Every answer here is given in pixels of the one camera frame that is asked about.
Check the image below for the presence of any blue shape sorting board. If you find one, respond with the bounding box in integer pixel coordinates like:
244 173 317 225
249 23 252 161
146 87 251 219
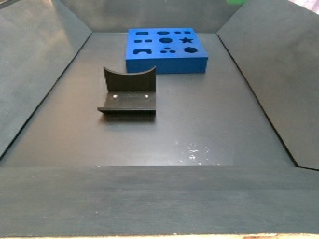
124 28 208 74

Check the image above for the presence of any black curved holder stand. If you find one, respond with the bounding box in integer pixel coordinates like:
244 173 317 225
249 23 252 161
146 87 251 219
97 68 156 114

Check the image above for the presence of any green hexagon peg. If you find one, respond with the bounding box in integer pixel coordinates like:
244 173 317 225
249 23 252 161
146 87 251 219
225 0 248 5

